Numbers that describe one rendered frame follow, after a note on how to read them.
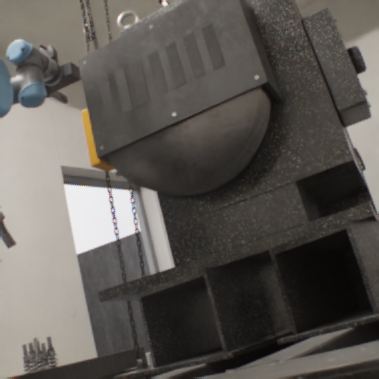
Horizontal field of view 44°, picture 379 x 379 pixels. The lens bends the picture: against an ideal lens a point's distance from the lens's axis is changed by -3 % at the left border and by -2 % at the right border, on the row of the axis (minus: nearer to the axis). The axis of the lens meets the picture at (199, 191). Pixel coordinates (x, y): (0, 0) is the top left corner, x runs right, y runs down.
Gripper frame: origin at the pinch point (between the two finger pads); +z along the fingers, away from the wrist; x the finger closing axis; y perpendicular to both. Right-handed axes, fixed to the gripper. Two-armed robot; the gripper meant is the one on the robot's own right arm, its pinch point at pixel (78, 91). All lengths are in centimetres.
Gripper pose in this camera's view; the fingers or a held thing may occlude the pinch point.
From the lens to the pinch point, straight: 167.3
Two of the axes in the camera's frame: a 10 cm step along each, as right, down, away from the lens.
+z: 3.7, 2.0, 9.1
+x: 9.1, -3.0, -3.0
